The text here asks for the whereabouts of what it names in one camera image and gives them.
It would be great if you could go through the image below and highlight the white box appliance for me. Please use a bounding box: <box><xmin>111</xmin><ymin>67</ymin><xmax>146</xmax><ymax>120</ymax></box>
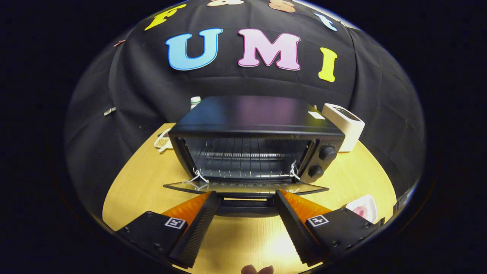
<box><xmin>322</xmin><ymin>103</ymin><xmax>365</xmax><ymax>153</ymax></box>

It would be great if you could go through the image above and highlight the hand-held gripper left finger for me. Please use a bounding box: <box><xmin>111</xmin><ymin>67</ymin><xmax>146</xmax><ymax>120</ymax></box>
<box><xmin>116</xmin><ymin>191</ymin><xmax>220</xmax><ymax>269</ymax></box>

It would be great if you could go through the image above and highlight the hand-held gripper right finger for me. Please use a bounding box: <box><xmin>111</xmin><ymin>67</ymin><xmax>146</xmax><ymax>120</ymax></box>
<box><xmin>275</xmin><ymin>189</ymin><xmax>385</xmax><ymax>266</ymax></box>

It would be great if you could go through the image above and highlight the black toaster oven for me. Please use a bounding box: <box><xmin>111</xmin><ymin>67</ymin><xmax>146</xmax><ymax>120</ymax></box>
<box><xmin>163</xmin><ymin>95</ymin><xmax>346</xmax><ymax>218</ymax></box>

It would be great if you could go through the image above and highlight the white square food plate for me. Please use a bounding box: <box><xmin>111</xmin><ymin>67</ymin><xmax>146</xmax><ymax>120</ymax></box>
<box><xmin>345</xmin><ymin>194</ymin><xmax>379</xmax><ymax>224</ymax></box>

